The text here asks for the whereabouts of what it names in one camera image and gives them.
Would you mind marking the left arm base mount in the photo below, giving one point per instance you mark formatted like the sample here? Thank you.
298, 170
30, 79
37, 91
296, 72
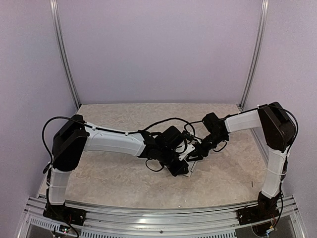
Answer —
69, 215

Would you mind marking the aluminium frame post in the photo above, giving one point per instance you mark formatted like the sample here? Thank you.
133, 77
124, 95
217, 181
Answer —
256, 53
63, 54

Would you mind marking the left aluminium frame post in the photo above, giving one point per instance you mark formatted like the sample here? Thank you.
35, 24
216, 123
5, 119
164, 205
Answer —
63, 54

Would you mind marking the white paper box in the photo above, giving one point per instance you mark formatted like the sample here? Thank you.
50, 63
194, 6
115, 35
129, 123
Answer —
193, 163

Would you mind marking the front aluminium rail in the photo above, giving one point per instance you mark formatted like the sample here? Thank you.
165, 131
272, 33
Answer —
117, 222

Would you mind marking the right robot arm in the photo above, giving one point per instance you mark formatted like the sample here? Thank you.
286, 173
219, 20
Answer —
279, 129

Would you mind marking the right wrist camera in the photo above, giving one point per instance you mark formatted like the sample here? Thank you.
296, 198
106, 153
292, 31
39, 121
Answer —
190, 136

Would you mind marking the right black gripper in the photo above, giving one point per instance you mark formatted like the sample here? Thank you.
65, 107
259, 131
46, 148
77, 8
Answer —
199, 150

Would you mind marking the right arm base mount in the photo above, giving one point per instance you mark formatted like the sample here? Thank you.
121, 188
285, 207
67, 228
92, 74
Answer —
248, 215

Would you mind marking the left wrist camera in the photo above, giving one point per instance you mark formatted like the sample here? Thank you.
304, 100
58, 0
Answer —
182, 151

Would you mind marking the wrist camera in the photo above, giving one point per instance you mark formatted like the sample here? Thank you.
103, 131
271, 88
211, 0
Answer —
190, 136
182, 151

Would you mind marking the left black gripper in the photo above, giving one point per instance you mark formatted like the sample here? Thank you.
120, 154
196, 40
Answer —
179, 170

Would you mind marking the right aluminium frame post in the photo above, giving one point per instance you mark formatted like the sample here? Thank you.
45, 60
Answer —
256, 53

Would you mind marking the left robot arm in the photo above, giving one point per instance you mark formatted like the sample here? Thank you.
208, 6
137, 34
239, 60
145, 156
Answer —
170, 148

